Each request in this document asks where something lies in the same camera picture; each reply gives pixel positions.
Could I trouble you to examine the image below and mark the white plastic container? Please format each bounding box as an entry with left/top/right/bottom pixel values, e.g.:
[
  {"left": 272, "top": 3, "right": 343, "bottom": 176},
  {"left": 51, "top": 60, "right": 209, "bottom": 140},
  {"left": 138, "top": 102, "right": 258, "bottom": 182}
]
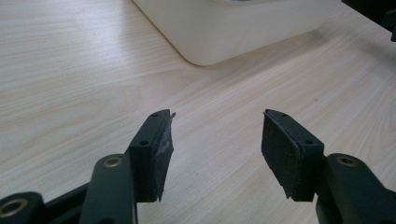
[{"left": 132, "top": 0, "right": 344, "bottom": 67}]

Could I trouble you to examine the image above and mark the dark object at table edge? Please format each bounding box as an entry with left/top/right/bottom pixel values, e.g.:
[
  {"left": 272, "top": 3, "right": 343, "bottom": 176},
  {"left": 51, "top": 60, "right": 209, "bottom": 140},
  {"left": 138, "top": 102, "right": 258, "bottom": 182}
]
[{"left": 382, "top": 8, "right": 396, "bottom": 43}]

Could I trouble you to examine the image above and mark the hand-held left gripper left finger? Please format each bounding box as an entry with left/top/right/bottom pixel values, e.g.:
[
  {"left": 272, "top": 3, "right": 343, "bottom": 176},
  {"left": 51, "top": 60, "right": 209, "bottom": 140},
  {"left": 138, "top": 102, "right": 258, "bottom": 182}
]
[{"left": 78, "top": 108, "right": 177, "bottom": 224}]

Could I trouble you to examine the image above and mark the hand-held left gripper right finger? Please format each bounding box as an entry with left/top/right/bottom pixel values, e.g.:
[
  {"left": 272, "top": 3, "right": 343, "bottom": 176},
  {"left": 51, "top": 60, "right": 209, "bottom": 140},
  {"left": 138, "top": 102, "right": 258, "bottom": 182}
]
[{"left": 261, "top": 108, "right": 396, "bottom": 224}]

